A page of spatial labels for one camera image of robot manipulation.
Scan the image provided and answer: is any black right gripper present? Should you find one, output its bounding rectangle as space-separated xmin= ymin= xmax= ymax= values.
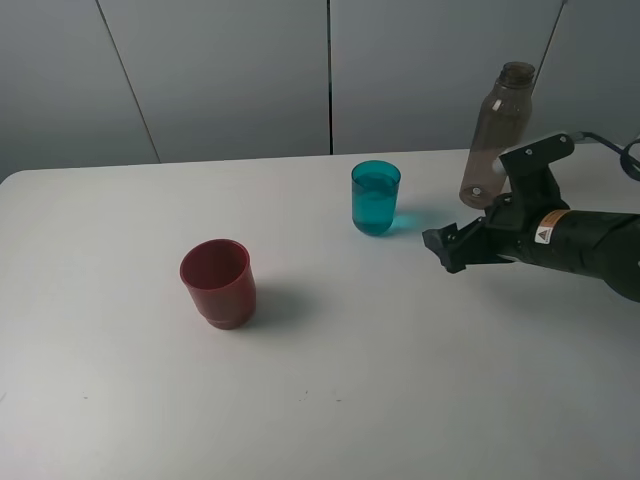
xmin=422 ymin=199 xmax=639 ymax=300

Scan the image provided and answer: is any teal translucent plastic cup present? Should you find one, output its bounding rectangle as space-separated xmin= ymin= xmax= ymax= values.
xmin=351 ymin=160 xmax=401 ymax=236

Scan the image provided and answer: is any smoky translucent water bottle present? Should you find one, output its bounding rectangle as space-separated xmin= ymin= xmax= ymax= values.
xmin=459 ymin=62 xmax=535 ymax=210

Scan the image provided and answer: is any red plastic cup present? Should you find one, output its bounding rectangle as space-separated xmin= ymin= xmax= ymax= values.
xmin=179 ymin=239 xmax=257 ymax=330

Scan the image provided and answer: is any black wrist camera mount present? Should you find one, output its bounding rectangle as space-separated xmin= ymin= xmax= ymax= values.
xmin=497 ymin=133 xmax=575 ymax=219

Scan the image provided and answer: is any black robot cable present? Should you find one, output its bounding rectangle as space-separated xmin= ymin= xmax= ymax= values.
xmin=572 ymin=130 xmax=640 ymax=186

